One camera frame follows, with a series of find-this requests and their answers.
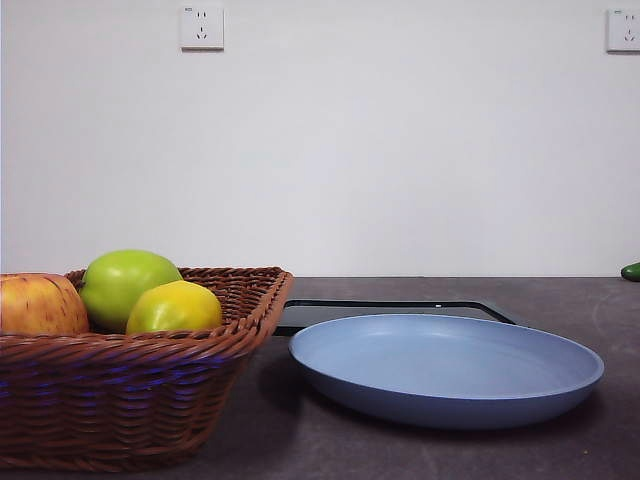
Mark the red yellow apple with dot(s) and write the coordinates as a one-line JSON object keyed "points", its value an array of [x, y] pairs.
{"points": [[35, 305]]}

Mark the white wall socket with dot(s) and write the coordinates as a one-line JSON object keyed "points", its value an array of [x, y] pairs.
{"points": [[625, 31], [202, 27]]}

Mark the black flat tray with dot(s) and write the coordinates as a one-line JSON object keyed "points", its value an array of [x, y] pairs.
{"points": [[310, 315]]}

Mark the green cucumber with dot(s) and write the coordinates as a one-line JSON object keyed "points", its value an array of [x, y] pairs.
{"points": [[632, 271]]}

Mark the blue round plate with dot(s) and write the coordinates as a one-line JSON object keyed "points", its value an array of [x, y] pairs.
{"points": [[440, 370]]}

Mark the yellow green lemon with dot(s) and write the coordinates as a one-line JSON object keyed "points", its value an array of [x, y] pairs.
{"points": [[175, 307]]}

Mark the green apple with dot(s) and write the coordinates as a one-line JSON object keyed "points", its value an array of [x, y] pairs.
{"points": [[120, 280]]}

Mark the brown woven wicker basket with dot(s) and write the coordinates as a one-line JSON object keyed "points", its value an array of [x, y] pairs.
{"points": [[125, 390]]}

